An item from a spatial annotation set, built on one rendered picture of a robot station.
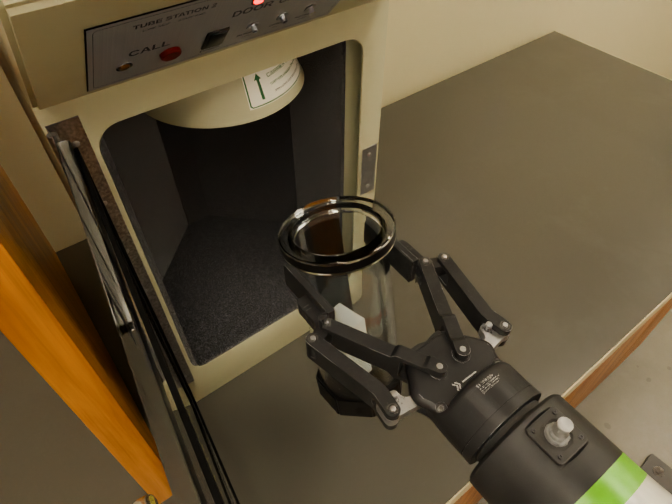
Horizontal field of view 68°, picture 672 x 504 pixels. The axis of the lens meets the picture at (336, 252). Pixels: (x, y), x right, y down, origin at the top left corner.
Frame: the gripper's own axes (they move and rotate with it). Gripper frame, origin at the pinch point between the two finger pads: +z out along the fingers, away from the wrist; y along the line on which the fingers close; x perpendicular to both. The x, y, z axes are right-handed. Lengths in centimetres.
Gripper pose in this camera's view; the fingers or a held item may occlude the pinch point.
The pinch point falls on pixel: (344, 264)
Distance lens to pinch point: 48.3
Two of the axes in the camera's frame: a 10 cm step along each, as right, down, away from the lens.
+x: 0.0, 6.7, 7.4
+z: -5.9, -6.0, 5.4
